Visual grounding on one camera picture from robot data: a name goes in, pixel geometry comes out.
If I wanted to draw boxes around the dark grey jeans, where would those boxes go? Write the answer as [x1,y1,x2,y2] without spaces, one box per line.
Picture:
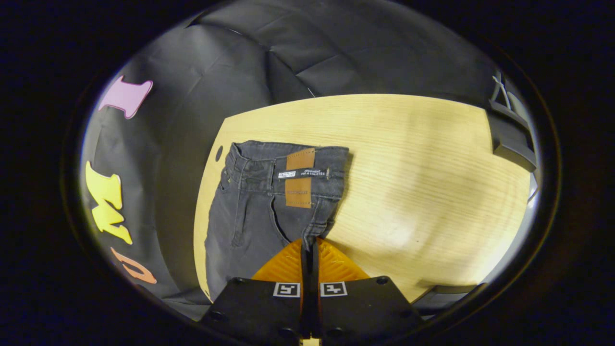
[204,140,350,302]

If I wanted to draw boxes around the dark grey bar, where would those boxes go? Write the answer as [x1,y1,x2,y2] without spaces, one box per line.
[412,283,487,310]

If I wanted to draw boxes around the black backdrop cloth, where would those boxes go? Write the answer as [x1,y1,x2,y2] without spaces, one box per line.
[77,0,498,321]

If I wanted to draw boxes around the dark grey stand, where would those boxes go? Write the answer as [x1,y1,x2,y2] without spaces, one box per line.
[487,70,539,173]

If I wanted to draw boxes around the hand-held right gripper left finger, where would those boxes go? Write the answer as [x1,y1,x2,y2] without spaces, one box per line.
[198,239,308,343]

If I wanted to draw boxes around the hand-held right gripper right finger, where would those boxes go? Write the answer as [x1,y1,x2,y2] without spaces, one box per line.
[310,239,424,339]

